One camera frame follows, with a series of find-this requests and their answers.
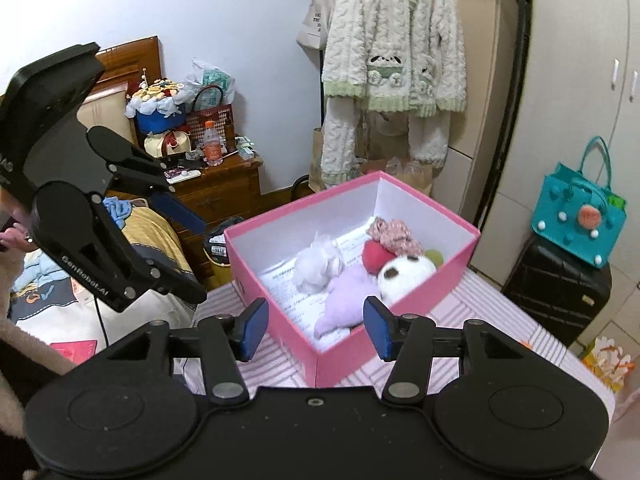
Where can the green plush toy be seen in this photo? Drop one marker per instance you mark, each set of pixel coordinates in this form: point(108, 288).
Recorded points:
point(435, 258)

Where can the bin with black bag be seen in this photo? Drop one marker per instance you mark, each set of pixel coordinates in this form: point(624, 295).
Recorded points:
point(220, 235)

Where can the white plastic bag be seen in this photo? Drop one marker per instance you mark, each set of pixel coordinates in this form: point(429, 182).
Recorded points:
point(215, 80)

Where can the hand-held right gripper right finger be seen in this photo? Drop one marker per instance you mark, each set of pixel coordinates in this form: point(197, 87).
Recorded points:
point(377, 327)

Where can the yellow blanket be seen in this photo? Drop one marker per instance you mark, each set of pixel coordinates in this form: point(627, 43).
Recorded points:
point(145, 230)

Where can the red woven handbag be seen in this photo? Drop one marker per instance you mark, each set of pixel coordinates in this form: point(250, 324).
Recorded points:
point(197, 122)

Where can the white canvas tote bag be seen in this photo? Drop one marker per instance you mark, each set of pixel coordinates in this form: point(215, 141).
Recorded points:
point(315, 20)

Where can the white plush toy brown ears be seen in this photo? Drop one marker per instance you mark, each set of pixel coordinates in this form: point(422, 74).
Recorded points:
point(410, 277)

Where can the purple white packet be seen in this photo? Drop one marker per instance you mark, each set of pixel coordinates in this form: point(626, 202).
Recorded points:
point(182, 175)

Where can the stack of paper notes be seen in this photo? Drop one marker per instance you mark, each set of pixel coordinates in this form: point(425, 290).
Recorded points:
point(245, 147)

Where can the purple plush toy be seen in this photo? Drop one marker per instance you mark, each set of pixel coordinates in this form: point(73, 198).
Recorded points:
point(345, 295)

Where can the wooden headboard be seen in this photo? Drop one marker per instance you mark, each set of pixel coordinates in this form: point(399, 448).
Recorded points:
point(135, 65)

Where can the white printed paper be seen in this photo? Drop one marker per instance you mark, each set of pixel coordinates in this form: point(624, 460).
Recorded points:
point(290, 290)

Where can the wooden nightstand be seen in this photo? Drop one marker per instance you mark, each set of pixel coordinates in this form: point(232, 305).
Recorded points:
point(220, 190)

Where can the red envelope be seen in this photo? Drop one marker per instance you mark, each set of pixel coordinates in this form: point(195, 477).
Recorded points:
point(75, 351)

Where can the pink cardboard box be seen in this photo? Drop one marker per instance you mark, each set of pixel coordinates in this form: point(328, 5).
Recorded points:
point(425, 320)

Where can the red orange plush ball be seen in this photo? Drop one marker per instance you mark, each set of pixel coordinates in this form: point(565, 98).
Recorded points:
point(375, 257)

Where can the small white fluffy plush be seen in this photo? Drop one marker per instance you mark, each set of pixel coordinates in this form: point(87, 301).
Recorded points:
point(315, 265)

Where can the blue wrapped flower bouquet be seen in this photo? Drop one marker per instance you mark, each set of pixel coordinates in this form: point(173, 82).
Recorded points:
point(152, 122)

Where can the brown paper bag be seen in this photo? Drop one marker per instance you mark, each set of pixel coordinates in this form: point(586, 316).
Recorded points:
point(415, 175)
point(316, 165)

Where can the orange white gift bag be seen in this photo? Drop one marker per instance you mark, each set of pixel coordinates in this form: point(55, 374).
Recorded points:
point(607, 365)

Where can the pink floral scrunchie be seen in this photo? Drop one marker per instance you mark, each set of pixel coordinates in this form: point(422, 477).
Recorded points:
point(397, 235)

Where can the beige small gift bag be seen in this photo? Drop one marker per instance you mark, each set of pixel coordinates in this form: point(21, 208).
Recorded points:
point(172, 142)

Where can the beige wardrobe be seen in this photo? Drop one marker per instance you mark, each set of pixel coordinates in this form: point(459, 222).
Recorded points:
point(565, 85)

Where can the plastic water bottle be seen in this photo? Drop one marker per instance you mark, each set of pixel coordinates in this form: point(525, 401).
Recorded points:
point(212, 147)

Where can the white printed cloth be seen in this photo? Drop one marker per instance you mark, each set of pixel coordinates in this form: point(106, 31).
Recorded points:
point(150, 315)

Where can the teal handbag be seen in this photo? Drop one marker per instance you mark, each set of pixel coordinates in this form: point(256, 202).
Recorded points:
point(560, 240)

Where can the white fluffy pants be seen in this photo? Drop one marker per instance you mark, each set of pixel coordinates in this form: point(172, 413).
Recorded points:
point(340, 145)

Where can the black suitcase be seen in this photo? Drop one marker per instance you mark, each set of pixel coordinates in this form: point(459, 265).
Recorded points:
point(550, 290)

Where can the light blue cloth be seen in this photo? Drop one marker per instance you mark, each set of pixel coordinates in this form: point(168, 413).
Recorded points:
point(40, 270)

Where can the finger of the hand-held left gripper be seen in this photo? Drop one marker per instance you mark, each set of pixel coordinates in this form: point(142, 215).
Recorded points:
point(165, 275)
point(185, 215)

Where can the black vertical strip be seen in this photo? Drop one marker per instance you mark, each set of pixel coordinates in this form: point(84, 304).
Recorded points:
point(517, 60)

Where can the white fluffy cardigan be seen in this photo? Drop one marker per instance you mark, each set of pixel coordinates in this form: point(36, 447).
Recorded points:
point(380, 25)

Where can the person's left forearm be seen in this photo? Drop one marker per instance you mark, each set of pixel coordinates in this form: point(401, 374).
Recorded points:
point(35, 346)

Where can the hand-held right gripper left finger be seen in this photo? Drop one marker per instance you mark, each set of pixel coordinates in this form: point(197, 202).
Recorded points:
point(252, 330)

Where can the person's left hand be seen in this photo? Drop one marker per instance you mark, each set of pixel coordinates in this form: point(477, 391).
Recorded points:
point(14, 232)

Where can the pink striped bed sheet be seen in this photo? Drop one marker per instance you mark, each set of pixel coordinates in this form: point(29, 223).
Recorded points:
point(500, 320)

